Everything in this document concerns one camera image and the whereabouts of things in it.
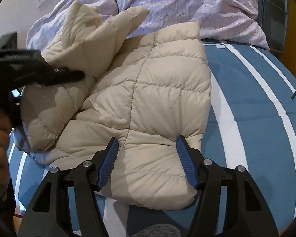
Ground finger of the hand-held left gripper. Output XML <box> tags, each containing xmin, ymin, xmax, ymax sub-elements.
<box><xmin>32</xmin><ymin>51</ymin><xmax>85</xmax><ymax>86</ymax></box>

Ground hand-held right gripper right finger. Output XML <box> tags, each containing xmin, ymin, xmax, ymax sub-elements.
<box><xmin>175</xmin><ymin>134</ymin><xmax>279</xmax><ymax>237</ymax></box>

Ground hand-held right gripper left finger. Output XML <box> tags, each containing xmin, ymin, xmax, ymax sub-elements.
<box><xmin>17</xmin><ymin>136</ymin><xmax>120</xmax><ymax>237</ymax></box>

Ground beige puffer jacket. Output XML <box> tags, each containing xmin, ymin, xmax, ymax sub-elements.
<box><xmin>15</xmin><ymin>0</ymin><xmax>212</xmax><ymax>211</ymax></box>

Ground grey speckled cloth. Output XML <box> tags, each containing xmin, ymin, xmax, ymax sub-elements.
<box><xmin>136</xmin><ymin>223</ymin><xmax>190</xmax><ymax>237</ymax></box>

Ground bed with blue striped sheet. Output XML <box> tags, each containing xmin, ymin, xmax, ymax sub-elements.
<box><xmin>7</xmin><ymin>38</ymin><xmax>296</xmax><ymax>237</ymax></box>

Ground lilac floral duvet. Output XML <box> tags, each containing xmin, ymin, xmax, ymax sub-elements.
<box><xmin>27</xmin><ymin>0</ymin><xmax>270</xmax><ymax>52</ymax></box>

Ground dark padded headboard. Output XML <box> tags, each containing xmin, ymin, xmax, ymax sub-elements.
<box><xmin>244</xmin><ymin>0</ymin><xmax>288</xmax><ymax>52</ymax></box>

